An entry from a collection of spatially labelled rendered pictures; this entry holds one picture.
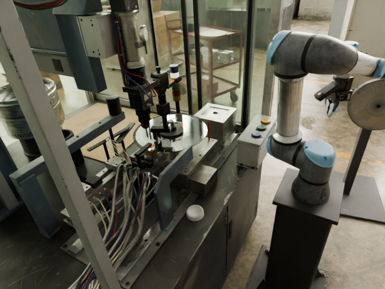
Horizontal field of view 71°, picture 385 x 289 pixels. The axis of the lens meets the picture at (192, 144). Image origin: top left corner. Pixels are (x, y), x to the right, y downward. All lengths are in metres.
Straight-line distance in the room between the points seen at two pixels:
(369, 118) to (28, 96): 1.86
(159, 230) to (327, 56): 0.81
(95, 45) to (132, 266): 0.73
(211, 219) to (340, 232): 1.26
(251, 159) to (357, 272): 1.05
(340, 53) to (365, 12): 3.02
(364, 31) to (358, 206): 2.26
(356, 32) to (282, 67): 3.04
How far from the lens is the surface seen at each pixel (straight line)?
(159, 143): 1.18
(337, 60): 0.93
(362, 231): 2.27
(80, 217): 0.65
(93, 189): 1.17
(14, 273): 1.19
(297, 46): 0.93
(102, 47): 0.95
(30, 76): 0.51
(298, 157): 1.15
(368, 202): 2.47
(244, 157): 1.32
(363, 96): 1.97
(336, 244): 2.12
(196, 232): 1.07
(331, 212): 1.22
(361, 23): 3.96
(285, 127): 1.11
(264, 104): 1.50
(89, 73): 1.04
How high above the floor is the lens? 1.59
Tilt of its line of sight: 34 degrees down
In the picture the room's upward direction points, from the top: 4 degrees counter-clockwise
